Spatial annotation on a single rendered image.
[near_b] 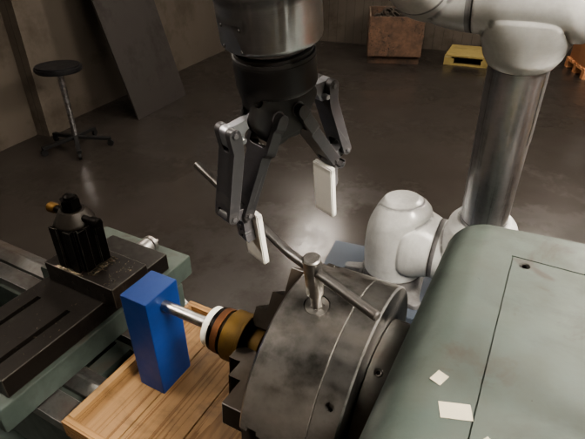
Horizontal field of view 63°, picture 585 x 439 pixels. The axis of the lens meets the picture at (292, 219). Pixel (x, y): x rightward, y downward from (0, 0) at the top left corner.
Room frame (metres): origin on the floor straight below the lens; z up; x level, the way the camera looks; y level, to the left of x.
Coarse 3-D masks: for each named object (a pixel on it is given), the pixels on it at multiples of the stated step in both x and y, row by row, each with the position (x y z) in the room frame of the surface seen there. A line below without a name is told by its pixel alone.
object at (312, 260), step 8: (304, 256) 0.45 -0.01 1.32; (312, 256) 0.45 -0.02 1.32; (304, 264) 0.44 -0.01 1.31; (312, 264) 0.43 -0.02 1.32; (320, 264) 0.44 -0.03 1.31; (304, 272) 0.44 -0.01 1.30; (312, 272) 0.44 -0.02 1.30; (312, 280) 0.44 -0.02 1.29; (312, 288) 0.44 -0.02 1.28; (320, 288) 0.44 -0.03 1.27; (312, 296) 0.44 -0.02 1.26; (320, 296) 0.44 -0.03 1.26; (312, 304) 0.45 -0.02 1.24; (320, 304) 0.45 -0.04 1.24
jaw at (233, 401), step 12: (240, 348) 0.51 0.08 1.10; (240, 360) 0.48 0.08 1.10; (252, 360) 0.48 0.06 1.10; (240, 372) 0.46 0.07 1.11; (240, 384) 0.44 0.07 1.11; (228, 396) 0.41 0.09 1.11; (240, 396) 0.42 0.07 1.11; (228, 408) 0.40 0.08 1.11; (240, 408) 0.40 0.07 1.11; (228, 420) 0.40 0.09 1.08; (252, 432) 0.36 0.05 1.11
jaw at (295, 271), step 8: (296, 272) 0.57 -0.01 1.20; (288, 280) 0.57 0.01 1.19; (296, 280) 0.56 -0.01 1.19; (288, 288) 0.56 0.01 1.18; (272, 296) 0.56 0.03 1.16; (280, 296) 0.55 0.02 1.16; (272, 304) 0.55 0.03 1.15; (256, 312) 0.55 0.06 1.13; (264, 312) 0.55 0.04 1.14; (272, 312) 0.54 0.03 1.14; (256, 320) 0.54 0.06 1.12; (264, 320) 0.54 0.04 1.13; (264, 328) 0.53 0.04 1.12
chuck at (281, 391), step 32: (352, 288) 0.49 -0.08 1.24; (288, 320) 0.44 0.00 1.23; (320, 320) 0.43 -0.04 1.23; (288, 352) 0.40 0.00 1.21; (320, 352) 0.40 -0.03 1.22; (256, 384) 0.38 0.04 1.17; (288, 384) 0.37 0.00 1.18; (320, 384) 0.37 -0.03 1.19; (256, 416) 0.36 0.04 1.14; (288, 416) 0.35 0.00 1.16
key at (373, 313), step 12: (204, 168) 0.60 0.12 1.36; (216, 180) 0.58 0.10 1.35; (264, 228) 0.51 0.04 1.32; (276, 240) 0.49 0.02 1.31; (288, 252) 0.47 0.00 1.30; (300, 264) 0.46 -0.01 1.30; (324, 276) 0.43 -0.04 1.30; (336, 288) 0.41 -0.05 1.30; (348, 300) 0.40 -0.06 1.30; (360, 300) 0.39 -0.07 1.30; (372, 312) 0.37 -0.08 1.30
